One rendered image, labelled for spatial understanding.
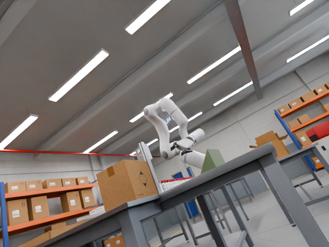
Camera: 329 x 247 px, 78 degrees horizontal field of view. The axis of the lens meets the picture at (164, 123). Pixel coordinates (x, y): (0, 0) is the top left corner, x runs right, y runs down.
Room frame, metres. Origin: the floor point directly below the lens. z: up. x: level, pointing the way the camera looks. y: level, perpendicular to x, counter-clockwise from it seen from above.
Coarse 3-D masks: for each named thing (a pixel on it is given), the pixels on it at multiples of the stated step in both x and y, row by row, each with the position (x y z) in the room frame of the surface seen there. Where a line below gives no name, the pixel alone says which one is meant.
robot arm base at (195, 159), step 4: (192, 152) 1.62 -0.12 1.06; (196, 152) 1.62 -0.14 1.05; (188, 156) 1.62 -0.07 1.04; (192, 156) 1.61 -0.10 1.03; (196, 156) 1.60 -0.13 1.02; (200, 156) 1.59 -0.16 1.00; (204, 156) 1.59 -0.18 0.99; (188, 160) 1.63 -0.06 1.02; (192, 160) 1.61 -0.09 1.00; (196, 160) 1.60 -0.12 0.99; (200, 160) 1.58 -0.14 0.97; (188, 164) 1.68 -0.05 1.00; (192, 164) 1.63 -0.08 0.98; (196, 164) 1.61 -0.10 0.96; (200, 164) 1.59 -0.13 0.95; (200, 168) 1.62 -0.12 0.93
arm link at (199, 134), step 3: (198, 129) 1.55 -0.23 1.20; (201, 129) 1.55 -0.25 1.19; (192, 132) 1.52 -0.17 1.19; (195, 132) 1.51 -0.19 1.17; (198, 132) 1.52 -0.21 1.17; (201, 132) 1.54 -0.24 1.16; (192, 135) 1.48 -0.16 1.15; (195, 135) 1.49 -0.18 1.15; (198, 135) 1.51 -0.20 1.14; (201, 135) 1.54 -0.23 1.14; (204, 135) 1.57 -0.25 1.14; (195, 138) 1.49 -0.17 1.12; (198, 138) 1.51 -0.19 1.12; (201, 138) 1.55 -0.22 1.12; (198, 141) 1.54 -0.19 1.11
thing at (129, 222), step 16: (224, 192) 2.75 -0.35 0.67; (128, 208) 0.89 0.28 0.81; (144, 208) 1.01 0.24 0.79; (160, 208) 1.14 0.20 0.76; (208, 208) 1.81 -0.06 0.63; (96, 224) 0.95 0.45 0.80; (112, 224) 0.92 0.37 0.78; (128, 224) 0.88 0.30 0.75; (208, 224) 1.83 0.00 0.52; (240, 224) 2.75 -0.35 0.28; (64, 240) 1.02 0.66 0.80; (80, 240) 0.99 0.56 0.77; (128, 240) 0.89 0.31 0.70; (144, 240) 0.92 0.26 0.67; (224, 240) 1.86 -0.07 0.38; (240, 240) 2.38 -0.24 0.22
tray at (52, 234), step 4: (88, 220) 1.28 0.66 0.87; (72, 224) 1.17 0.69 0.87; (76, 224) 1.19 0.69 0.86; (60, 228) 1.10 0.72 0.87; (64, 228) 1.12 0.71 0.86; (68, 228) 1.14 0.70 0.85; (48, 232) 1.04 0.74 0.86; (52, 232) 1.06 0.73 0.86; (56, 232) 1.08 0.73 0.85; (60, 232) 1.10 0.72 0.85; (40, 236) 1.06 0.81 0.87; (44, 236) 1.05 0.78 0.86; (48, 236) 1.04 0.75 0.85; (52, 236) 1.05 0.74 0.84; (32, 240) 1.09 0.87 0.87; (36, 240) 1.08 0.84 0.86; (40, 240) 1.07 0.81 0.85; (44, 240) 1.06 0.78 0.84; (24, 244) 1.11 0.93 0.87; (28, 244) 1.10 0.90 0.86; (32, 244) 1.09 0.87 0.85; (36, 244) 1.08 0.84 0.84
